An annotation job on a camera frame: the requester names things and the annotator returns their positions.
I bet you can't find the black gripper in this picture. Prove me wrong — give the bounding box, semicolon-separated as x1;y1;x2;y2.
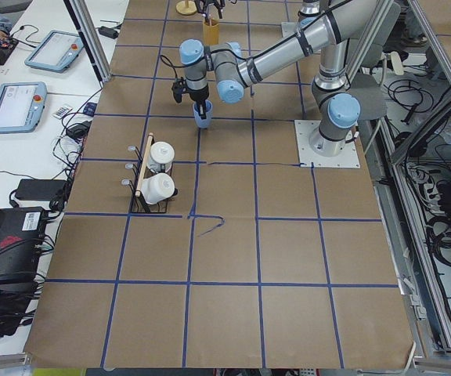
187;88;209;118
194;0;226;22

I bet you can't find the light blue plastic cup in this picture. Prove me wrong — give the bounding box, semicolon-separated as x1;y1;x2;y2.
193;99;213;128

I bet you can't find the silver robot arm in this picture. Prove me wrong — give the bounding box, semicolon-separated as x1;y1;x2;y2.
193;0;320;22
171;1;377;157

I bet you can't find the tan bamboo chopstick holder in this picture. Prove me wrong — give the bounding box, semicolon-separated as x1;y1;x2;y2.
203;19;219;45

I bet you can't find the wooden mug tree stand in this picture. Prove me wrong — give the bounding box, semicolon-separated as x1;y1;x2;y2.
175;0;197;16

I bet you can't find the white mug far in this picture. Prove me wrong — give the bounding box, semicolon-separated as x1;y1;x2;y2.
147;141;175;173

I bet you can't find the white mug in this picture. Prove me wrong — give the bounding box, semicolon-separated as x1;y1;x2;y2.
147;141;175;173
142;173;177;204

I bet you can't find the white mug near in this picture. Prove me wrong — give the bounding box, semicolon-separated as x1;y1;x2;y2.
142;173;177;204

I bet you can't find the small remote control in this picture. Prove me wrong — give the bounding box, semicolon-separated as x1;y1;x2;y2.
52;103;73;119

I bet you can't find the teach pendant far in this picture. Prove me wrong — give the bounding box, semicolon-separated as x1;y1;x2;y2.
24;30;84;73

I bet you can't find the teach pendant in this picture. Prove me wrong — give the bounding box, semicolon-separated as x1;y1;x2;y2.
24;30;84;73
0;81;47;134

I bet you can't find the grey office chair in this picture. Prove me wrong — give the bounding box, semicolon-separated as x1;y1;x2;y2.
346;1;401;121

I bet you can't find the black power adapter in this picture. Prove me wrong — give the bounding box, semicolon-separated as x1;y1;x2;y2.
15;179;66;201

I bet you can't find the teach pendant near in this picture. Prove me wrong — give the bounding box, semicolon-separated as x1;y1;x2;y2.
0;81;47;134

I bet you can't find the black computer box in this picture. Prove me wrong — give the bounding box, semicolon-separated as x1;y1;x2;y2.
0;207;47;284

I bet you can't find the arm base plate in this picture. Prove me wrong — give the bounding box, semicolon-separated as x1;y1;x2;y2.
281;22;301;38
294;120;360;168

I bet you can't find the black wire mug rack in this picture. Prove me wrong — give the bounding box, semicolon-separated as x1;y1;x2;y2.
124;132;178;214

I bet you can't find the aluminium frame post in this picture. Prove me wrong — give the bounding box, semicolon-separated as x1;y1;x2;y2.
63;0;111;83

